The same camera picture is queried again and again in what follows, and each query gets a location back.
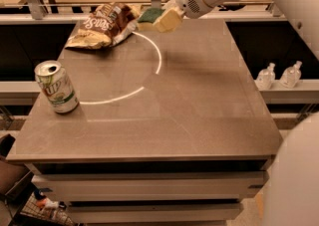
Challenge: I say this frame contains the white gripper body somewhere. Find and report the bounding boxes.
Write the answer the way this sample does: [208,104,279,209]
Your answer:
[175,0,212,19]

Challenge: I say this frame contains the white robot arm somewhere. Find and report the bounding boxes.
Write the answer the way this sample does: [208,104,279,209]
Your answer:
[163,0,319,226]

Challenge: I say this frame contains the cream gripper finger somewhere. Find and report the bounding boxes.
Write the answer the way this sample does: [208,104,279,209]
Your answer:
[162,0,175,10]
[153,7,184,32]

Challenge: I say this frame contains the upper table drawer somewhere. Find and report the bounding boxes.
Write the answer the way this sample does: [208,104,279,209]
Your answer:
[32,171,267,202]

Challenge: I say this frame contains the green and yellow sponge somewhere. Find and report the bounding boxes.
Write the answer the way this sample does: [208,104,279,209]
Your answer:
[138,8,164,31]

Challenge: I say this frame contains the clear plastic bottle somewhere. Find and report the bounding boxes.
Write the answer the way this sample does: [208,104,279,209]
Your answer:
[279,61,302,89]
[255,63,275,91]

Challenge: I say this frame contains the lower table drawer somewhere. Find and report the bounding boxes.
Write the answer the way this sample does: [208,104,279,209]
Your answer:
[67,203,242,224]

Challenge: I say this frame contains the wire basket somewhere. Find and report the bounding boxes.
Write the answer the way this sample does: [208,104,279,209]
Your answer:
[22,191,76,226]

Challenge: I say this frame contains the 7up soda can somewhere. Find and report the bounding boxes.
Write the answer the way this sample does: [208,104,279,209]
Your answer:
[34,60,79,113]

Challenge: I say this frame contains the brown chip bag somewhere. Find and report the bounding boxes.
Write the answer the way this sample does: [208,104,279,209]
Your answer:
[66,3,141,50]

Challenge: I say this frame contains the metal rail post right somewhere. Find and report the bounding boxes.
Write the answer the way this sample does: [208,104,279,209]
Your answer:
[267,3,282,17]

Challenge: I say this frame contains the table drawer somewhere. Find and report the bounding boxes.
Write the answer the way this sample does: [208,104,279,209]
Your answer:
[32,171,267,202]
[67,203,242,224]

